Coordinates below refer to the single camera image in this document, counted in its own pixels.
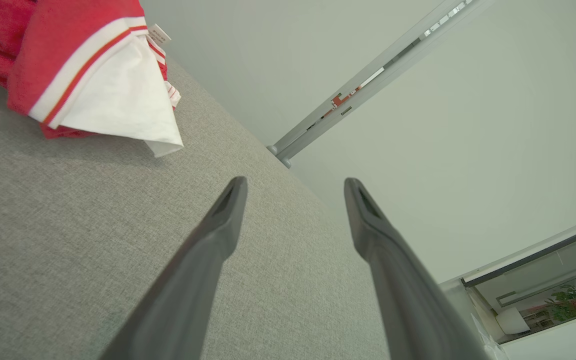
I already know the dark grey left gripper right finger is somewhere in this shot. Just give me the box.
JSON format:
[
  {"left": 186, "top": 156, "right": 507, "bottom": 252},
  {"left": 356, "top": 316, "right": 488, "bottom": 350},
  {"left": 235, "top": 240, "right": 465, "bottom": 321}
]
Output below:
[{"left": 344, "top": 177, "right": 491, "bottom": 360}]

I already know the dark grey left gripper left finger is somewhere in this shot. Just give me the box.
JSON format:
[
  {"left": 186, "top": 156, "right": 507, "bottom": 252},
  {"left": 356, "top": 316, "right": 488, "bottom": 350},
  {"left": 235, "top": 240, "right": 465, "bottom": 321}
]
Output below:
[{"left": 99, "top": 176, "right": 248, "bottom": 360}]

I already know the red jersey with black numbers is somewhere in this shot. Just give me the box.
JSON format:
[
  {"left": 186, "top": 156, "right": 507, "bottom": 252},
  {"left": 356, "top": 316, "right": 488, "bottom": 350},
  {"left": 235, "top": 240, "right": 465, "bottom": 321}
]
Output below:
[{"left": 7, "top": 0, "right": 185, "bottom": 158}]

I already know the grey fabric sofa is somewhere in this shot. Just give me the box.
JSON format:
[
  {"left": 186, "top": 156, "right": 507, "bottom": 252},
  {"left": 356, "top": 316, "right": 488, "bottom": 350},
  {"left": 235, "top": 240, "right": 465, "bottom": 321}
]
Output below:
[{"left": 0, "top": 55, "right": 394, "bottom": 360}]

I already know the grey metal table leg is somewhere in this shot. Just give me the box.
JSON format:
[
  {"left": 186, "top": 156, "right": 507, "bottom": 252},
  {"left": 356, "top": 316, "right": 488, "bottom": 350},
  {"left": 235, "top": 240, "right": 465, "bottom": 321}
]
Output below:
[{"left": 267, "top": 0, "right": 496, "bottom": 169}]

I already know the dark grey window frame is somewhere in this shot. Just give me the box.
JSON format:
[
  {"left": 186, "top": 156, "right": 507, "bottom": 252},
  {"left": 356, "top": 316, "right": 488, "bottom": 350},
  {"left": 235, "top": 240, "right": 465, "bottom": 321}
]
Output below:
[{"left": 460, "top": 212, "right": 576, "bottom": 346}]

